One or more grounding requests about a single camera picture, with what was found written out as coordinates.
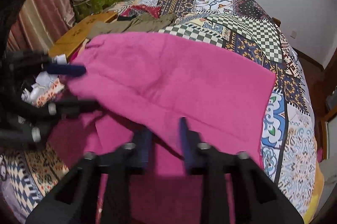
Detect wooden framed mirror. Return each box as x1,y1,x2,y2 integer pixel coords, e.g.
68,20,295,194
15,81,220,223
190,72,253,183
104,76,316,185
320,107,337,160

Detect yellow cardboard box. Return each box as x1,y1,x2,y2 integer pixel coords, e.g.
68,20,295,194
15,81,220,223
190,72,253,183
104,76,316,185
49,12,118,60

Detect white wall socket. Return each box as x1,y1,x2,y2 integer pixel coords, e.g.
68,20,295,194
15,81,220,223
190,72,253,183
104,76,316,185
290,31,297,39

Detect wooden bed post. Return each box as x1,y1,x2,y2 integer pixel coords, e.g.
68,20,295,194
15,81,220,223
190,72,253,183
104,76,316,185
272,18,281,27

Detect orange yellow blanket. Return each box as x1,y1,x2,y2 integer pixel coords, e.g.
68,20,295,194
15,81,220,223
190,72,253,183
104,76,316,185
303,162,324,224

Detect olive khaki garment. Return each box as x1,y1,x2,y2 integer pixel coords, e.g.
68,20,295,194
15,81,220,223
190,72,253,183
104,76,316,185
87,13,177,40

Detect pink pants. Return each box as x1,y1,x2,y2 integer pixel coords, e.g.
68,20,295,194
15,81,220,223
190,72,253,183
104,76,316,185
49,32,276,223

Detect patchwork patterned bedspread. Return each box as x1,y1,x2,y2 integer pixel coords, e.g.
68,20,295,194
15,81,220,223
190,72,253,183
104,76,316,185
0,0,318,224

